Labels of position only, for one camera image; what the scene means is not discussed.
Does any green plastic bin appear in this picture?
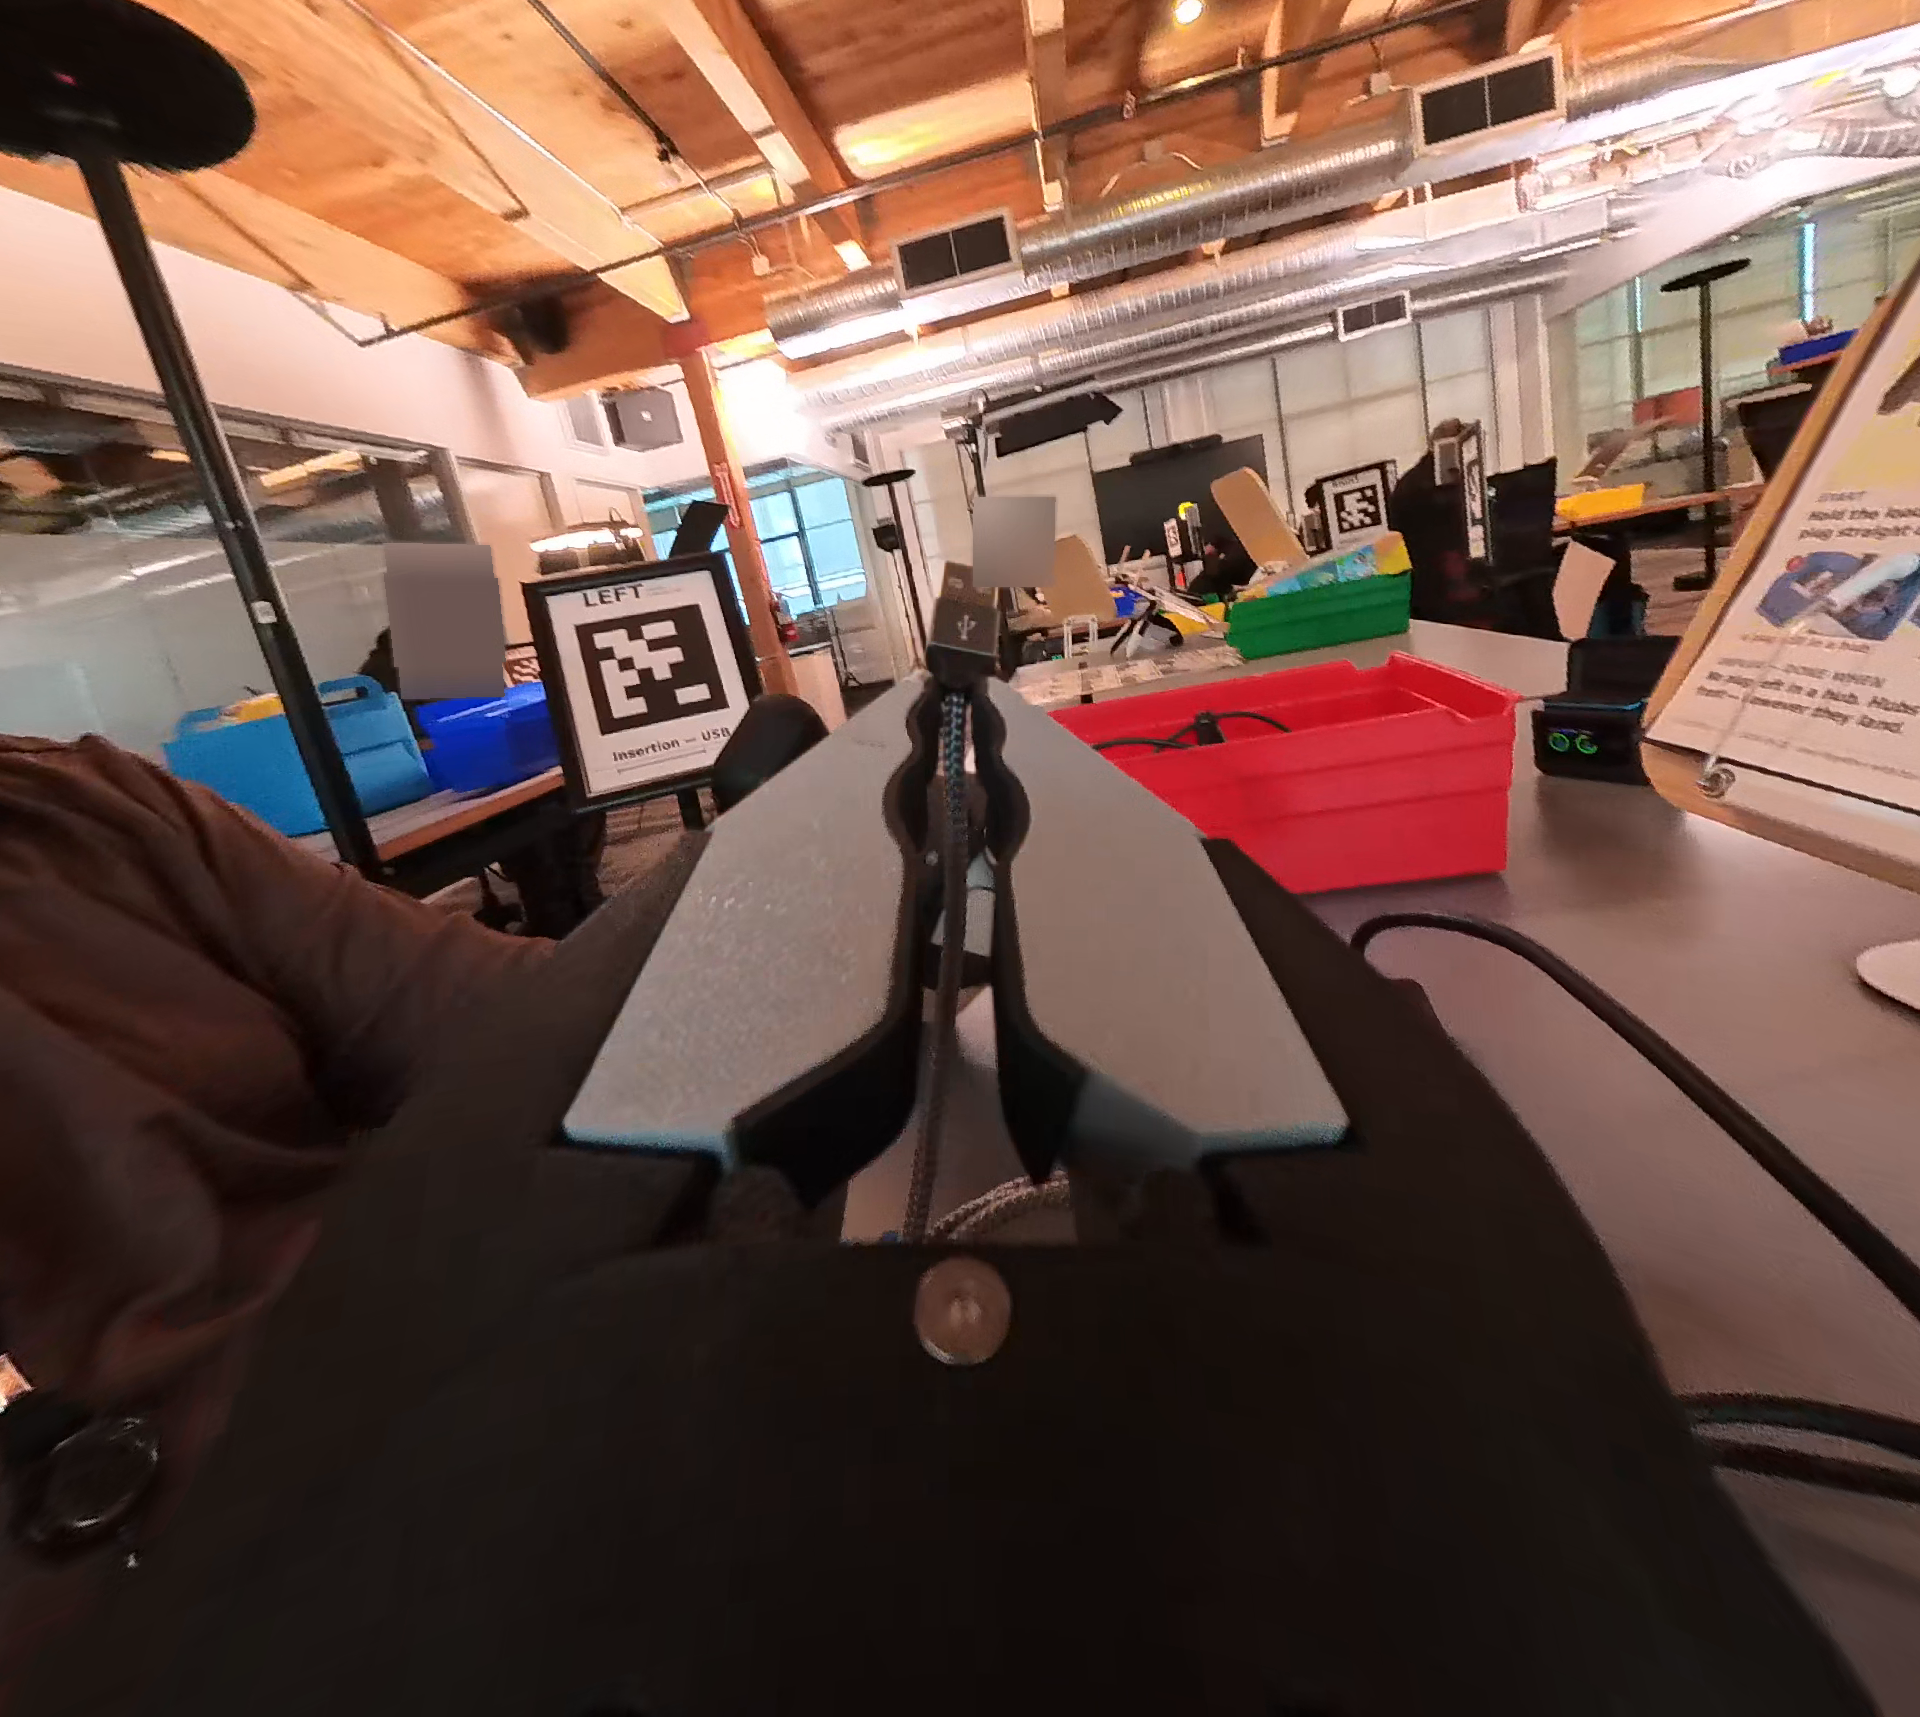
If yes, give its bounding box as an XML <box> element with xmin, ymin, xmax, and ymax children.
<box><xmin>1224</xmin><ymin>570</ymin><xmax>1416</xmax><ymax>659</ymax></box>

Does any braided grey usb cable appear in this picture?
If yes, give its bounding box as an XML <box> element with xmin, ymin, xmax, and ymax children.
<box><xmin>897</xmin><ymin>561</ymin><xmax>1077</xmax><ymax>1246</ymax></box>

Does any blue plastic bin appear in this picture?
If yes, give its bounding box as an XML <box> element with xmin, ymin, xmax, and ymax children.
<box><xmin>411</xmin><ymin>686</ymin><xmax>562</xmax><ymax>790</ymax></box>

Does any black softbox light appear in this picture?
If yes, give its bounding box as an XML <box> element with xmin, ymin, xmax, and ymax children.
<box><xmin>989</xmin><ymin>385</ymin><xmax>1127</xmax><ymax>464</ymax></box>

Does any red plastic bin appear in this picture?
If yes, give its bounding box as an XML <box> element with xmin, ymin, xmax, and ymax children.
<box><xmin>1045</xmin><ymin>651</ymin><xmax>1520</xmax><ymax>898</ymax></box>

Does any person's left forearm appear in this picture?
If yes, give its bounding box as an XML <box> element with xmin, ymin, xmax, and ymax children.
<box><xmin>0</xmin><ymin>738</ymin><xmax>604</xmax><ymax>1371</ymax></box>

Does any wooden instruction board with stand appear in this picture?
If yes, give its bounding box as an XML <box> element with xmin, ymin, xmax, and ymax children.
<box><xmin>1642</xmin><ymin>260</ymin><xmax>1920</xmax><ymax>1014</ymax></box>

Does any thin black usb cable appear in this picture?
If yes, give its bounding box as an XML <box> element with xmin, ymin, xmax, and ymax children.
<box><xmin>1674</xmin><ymin>1394</ymin><xmax>1920</xmax><ymax>1514</ymax></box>

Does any white vent grille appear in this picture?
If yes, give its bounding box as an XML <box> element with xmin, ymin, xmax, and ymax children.
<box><xmin>897</xmin><ymin>208</ymin><xmax>1023</xmax><ymax>292</ymax></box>
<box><xmin>1416</xmin><ymin>48</ymin><xmax>1563</xmax><ymax>155</ymax></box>

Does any thick black usb cable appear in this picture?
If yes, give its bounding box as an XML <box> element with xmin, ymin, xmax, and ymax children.
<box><xmin>1352</xmin><ymin>911</ymin><xmax>1920</xmax><ymax>1316</ymax></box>

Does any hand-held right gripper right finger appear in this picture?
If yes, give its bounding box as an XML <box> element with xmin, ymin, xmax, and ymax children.
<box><xmin>969</xmin><ymin>678</ymin><xmax>1352</xmax><ymax>1189</ymax></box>

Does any black white marker sign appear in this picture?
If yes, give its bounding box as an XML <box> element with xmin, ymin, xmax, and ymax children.
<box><xmin>1314</xmin><ymin>464</ymin><xmax>1393</xmax><ymax>558</ymax></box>

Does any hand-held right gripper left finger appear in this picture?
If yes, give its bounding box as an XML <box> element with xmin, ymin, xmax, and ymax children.
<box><xmin>562</xmin><ymin>674</ymin><xmax>939</xmax><ymax>1214</ymax></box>

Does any light blue tote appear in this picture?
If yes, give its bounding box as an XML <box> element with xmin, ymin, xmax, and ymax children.
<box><xmin>163</xmin><ymin>674</ymin><xmax>428</xmax><ymax>836</ymax></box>

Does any black device with green lights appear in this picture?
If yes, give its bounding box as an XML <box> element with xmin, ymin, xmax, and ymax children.
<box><xmin>1527</xmin><ymin>635</ymin><xmax>1682</xmax><ymax>785</ymax></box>

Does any ribbed silver air duct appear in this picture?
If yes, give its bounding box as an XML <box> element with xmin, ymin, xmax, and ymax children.
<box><xmin>1016</xmin><ymin>125</ymin><xmax>1419</xmax><ymax>269</ymax></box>

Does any black floor lamp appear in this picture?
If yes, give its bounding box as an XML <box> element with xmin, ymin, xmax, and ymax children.
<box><xmin>1655</xmin><ymin>259</ymin><xmax>1752</xmax><ymax>594</ymax></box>
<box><xmin>0</xmin><ymin>0</ymin><xmax>393</xmax><ymax>883</ymax></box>

